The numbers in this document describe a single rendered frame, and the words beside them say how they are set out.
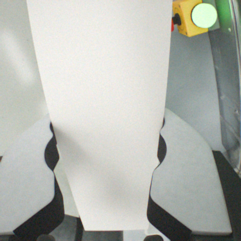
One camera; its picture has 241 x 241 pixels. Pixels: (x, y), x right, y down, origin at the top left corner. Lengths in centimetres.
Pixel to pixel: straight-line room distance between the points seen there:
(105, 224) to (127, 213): 3
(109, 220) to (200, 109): 44
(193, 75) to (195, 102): 8
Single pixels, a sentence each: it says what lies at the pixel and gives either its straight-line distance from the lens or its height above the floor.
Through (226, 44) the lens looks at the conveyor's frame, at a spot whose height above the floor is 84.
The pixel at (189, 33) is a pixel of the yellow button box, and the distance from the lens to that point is 40.
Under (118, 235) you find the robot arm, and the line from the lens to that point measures 48.
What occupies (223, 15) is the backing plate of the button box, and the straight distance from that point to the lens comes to 40.
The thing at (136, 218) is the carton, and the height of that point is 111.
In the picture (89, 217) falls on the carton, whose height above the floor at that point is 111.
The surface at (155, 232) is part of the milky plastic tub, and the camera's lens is 94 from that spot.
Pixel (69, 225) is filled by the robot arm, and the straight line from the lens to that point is 44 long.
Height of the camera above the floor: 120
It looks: 57 degrees down
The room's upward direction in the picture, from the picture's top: 179 degrees clockwise
